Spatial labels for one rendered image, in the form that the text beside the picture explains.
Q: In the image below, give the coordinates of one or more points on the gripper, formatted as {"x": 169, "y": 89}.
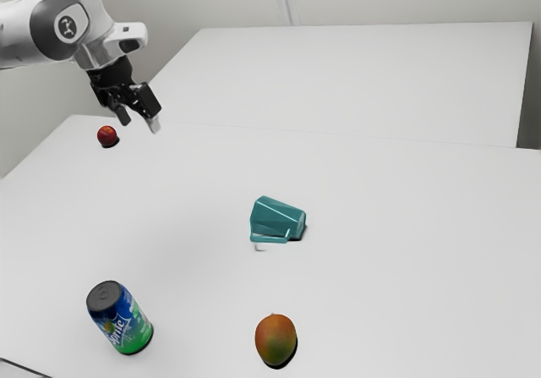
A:
{"x": 110, "y": 78}

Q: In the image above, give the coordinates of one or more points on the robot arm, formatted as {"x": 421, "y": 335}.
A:
{"x": 46, "y": 18}

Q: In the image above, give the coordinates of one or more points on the teal faceted mug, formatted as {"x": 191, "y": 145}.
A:
{"x": 277, "y": 220}

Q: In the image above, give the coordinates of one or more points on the red apple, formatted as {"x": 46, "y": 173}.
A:
{"x": 106, "y": 135}

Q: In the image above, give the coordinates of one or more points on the green and blue soda can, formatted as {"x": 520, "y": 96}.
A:
{"x": 120, "y": 319}

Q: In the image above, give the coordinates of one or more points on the orange green mango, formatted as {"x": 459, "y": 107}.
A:
{"x": 275, "y": 339}

